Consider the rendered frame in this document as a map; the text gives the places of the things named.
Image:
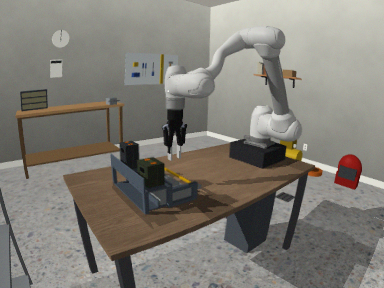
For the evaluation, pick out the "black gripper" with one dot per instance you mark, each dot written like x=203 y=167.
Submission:
x=175 y=125

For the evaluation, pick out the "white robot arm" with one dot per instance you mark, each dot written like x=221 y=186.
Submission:
x=267 y=41

